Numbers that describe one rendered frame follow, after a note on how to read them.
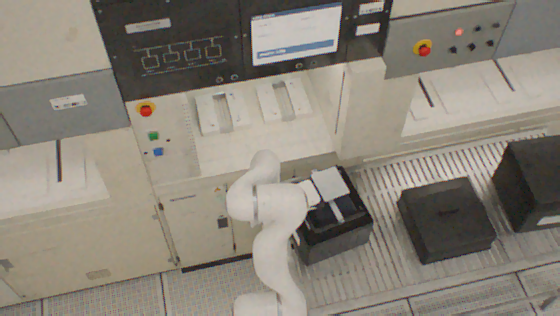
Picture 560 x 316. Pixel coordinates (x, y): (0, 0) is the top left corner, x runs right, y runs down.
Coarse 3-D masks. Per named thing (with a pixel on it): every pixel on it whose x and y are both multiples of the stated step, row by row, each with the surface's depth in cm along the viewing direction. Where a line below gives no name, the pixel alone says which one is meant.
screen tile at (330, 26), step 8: (304, 16) 179; (312, 16) 180; (320, 16) 181; (336, 16) 182; (304, 24) 182; (312, 24) 183; (328, 24) 184; (304, 32) 185; (312, 32) 186; (320, 32) 187; (328, 32) 187; (304, 40) 188
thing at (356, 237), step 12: (348, 180) 232; (360, 204) 228; (360, 228) 219; (300, 240) 222; (336, 240) 219; (348, 240) 224; (360, 240) 229; (300, 252) 229; (312, 252) 219; (324, 252) 224; (336, 252) 229; (312, 264) 228
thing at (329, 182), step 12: (336, 168) 215; (300, 180) 224; (324, 180) 212; (336, 180) 212; (324, 192) 210; (336, 192) 210; (348, 192) 210; (336, 216) 213; (360, 216) 217; (300, 228) 231; (312, 228) 213; (324, 228) 212; (336, 228) 219; (348, 228) 223; (312, 240) 219; (324, 240) 223
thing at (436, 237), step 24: (408, 192) 236; (432, 192) 236; (456, 192) 235; (408, 216) 234; (432, 216) 229; (456, 216) 229; (480, 216) 230; (432, 240) 224; (456, 240) 224; (480, 240) 224
